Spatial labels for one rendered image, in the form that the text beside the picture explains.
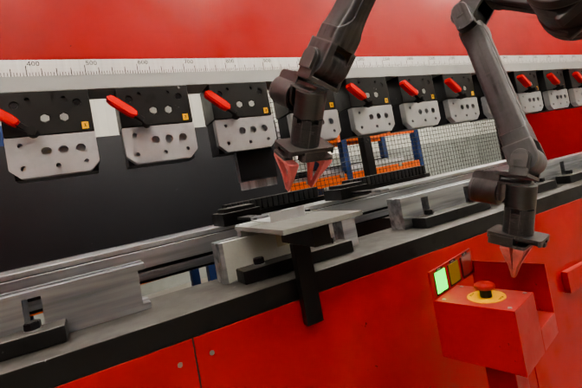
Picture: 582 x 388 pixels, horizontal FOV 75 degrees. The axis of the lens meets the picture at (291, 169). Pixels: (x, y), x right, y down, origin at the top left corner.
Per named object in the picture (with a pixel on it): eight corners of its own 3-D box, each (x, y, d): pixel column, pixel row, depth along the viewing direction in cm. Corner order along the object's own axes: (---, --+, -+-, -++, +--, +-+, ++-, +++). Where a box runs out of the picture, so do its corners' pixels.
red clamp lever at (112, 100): (109, 91, 74) (154, 119, 77) (108, 97, 78) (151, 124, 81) (104, 99, 73) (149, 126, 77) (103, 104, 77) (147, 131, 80)
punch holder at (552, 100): (551, 109, 153) (543, 69, 153) (530, 113, 160) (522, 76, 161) (571, 106, 160) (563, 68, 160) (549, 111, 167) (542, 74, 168)
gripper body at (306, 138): (273, 148, 74) (275, 112, 71) (316, 143, 79) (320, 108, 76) (288, 161, 69) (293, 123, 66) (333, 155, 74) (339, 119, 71)
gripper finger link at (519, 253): (495, 265, 87) (499, 226, 85) (531, 274, 82) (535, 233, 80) (484, 274, 82) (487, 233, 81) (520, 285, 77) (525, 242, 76)
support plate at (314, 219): (283, 236, 66) (282, 229, 67) (235, 230, 90) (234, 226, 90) (363, 215, 75) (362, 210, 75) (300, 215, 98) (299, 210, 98)
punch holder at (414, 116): (408, 128, 115) (398, 75, 116) (389, 133, 123) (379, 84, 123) (442, 123, 122) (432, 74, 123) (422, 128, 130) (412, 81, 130)
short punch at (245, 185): (242, 190, 92) (236, 152, 93) (240, 190, 94) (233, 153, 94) (279, 184, 97) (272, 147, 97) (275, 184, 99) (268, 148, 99)
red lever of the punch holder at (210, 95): (208, 87, 83) (244, 112, 87) (203, 92, 87) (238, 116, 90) (204, 93, 83) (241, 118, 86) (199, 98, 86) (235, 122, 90)
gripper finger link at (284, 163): (270, 184, 78) (274, 141, 74) (300, 179, 81) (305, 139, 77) (286, 200, 72) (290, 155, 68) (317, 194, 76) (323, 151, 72)
